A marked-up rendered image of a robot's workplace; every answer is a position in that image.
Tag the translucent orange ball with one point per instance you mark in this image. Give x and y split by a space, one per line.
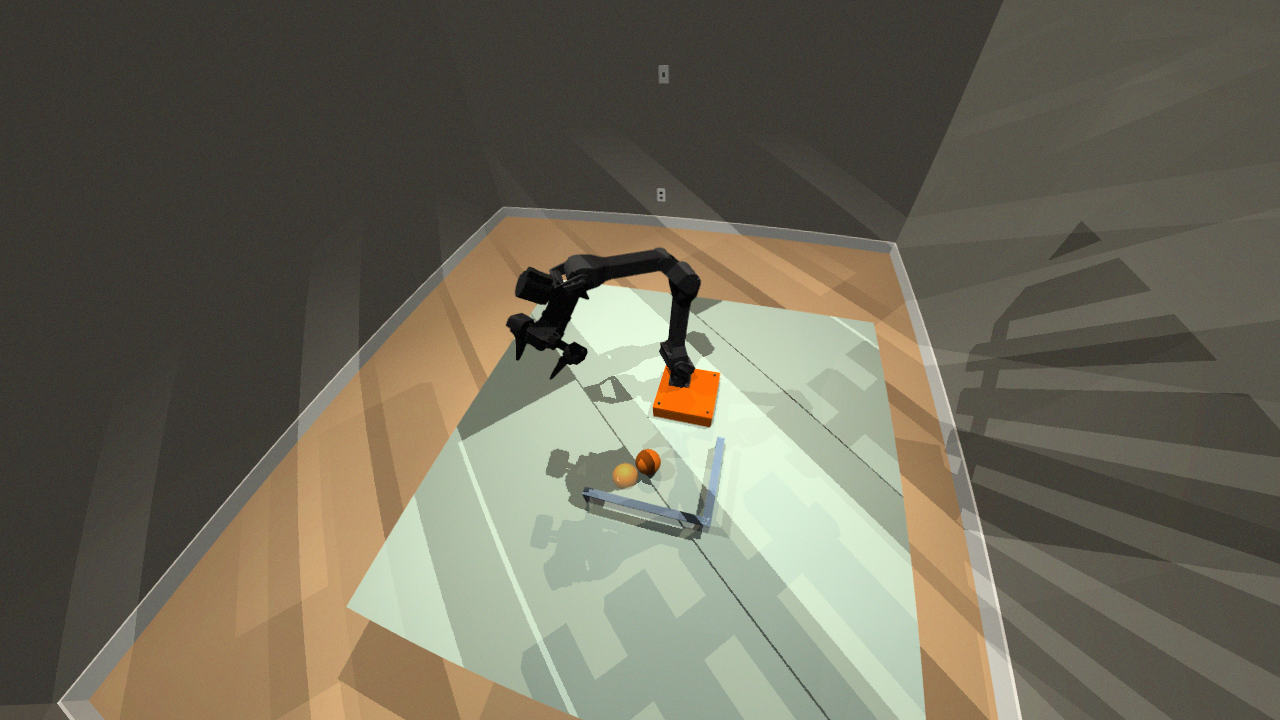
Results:
625 476

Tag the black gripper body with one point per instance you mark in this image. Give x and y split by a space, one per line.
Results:
573 352

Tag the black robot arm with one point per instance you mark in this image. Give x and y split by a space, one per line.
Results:
587 272

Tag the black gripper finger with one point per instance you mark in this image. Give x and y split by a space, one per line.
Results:
562 362
520 343

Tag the shiny orange-brown ball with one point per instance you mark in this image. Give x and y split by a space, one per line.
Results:
648 461

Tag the clear grey l-shaped wall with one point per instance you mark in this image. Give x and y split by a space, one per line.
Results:
648 515

